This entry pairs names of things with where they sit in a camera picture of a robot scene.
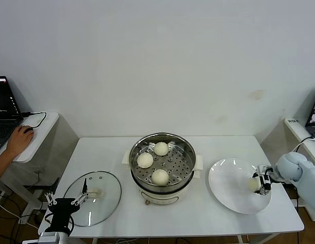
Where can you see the small white label sticker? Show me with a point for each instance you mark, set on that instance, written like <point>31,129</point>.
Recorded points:
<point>293,121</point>

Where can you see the black computer mouse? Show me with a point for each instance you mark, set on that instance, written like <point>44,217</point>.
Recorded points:
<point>29,130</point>

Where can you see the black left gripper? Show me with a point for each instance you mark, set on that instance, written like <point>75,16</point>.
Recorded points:
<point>63,207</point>

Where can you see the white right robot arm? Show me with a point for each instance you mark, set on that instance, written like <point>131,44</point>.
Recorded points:
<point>289,166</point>

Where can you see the black laptop with large screen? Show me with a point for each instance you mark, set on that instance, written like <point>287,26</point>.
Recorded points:
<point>5,119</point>

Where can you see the cream electric cooking pot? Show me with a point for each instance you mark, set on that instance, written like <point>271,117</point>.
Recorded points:
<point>160,197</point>

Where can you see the white side table rounded top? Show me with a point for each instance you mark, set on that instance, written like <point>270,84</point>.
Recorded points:
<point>43,137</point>

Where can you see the white power strip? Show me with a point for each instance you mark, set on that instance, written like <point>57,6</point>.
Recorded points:
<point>26,218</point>

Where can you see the white round plate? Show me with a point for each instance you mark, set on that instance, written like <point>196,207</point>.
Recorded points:
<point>228,183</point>

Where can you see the person's bare hand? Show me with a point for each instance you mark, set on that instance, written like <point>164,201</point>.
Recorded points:
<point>19,142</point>

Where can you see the stainless steel steamer insert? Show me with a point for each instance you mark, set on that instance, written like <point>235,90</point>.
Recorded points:
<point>177,162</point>

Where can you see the white steamed baozi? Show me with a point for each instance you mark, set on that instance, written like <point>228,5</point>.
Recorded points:
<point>144,160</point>
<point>160,177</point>
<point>253,184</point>
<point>161,148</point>

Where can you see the white side table with label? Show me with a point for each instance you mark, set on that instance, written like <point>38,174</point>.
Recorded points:
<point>297,130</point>

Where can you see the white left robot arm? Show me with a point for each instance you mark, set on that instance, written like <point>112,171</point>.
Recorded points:
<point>49,239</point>

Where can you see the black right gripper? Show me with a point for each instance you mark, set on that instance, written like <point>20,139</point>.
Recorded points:
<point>266,183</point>

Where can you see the person's bare forearm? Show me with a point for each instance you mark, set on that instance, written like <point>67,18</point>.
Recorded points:
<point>0,165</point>

